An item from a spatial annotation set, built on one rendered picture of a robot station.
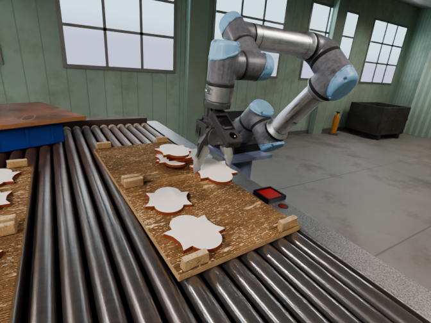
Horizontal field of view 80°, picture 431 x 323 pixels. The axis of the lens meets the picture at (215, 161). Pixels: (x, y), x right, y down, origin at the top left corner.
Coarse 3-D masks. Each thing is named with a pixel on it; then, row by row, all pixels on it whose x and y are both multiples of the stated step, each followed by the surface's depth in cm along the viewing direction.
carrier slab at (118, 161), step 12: (144, 144) 122; (156, 144) 124; (108, 156) 104; (120, 156) 105; (132, 156) 106; (144, 156) 107; (108, 168) 93; (120, 168) 94; (132, 168) 95; (144, 168) 95; (156, 168) 96; (168, 168) 97; (180, 168) 98; (120, 180) 84; (144, 180) 86; (156, 180) 87
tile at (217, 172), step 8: (208, 160) 81; (216, 160) 82; (192, 168) 76; (208, 168) 77; (216, 168) 78; (224, 168) 78; (200, 176) 73; (208, 176) 73; (216, 176) 73; (224, 176) 74; (232, 176) 74; (216, 184) 72; (224, 184) 72
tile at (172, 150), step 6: (168, 144) 102; (156, 150) 95; (162, 150) 95; (168, 150) 95; (174, 150) 96; (180, 150) 96; (186, 150) 97; (168, 156) 92; (174, 156) 91; (180, 156) 91; (186, 156) 92
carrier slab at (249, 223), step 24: (144, 192) 78; (192, 192) 80; (216, 192) 81; (240, 192) 82; (144, 216) 66; (168, 216) 67; (216, 216) 68; (240, 216) 69; (264, 216) 70; (168, 240) 58; (240, 240) 59; (264, 240) 60; (168, 264) 52; (216, 264) 53
